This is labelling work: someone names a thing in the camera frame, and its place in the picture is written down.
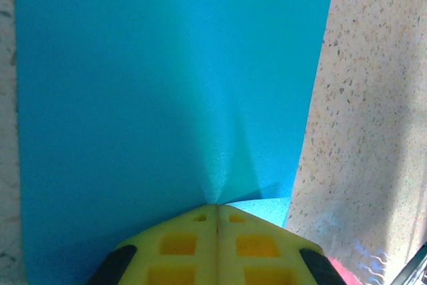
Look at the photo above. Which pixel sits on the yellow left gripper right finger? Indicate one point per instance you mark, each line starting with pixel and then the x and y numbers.
pixel 228 258

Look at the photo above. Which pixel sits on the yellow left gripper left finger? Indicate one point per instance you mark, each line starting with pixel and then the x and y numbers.
pixel 207 258

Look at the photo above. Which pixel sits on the aluminium frame post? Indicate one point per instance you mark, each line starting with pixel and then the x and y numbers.
pixel 415 270

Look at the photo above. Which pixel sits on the blue paper sheet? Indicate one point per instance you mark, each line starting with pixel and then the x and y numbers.
pixel 133 64

